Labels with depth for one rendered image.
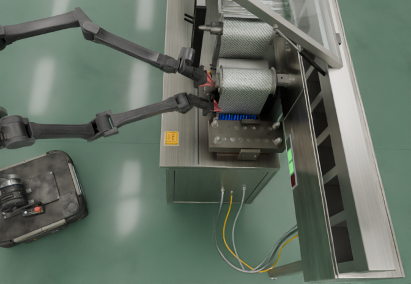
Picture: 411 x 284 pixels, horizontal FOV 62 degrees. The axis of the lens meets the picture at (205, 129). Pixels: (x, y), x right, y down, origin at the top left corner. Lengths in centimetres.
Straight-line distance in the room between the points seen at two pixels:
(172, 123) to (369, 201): 116
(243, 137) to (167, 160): 42
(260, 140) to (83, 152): 160
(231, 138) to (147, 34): 195
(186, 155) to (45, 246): 136
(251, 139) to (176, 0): 117
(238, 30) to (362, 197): 96
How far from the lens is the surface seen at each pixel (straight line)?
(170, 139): 189
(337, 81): 134
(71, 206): 248
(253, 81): 166
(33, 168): 273
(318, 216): 139
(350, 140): 123
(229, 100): 174
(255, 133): 184
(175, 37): 230
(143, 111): 161
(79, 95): 319
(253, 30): 174
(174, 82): 209
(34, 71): 345
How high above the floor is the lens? 264
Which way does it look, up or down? 63 degrees down
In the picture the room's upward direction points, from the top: 12 degrees clockwise
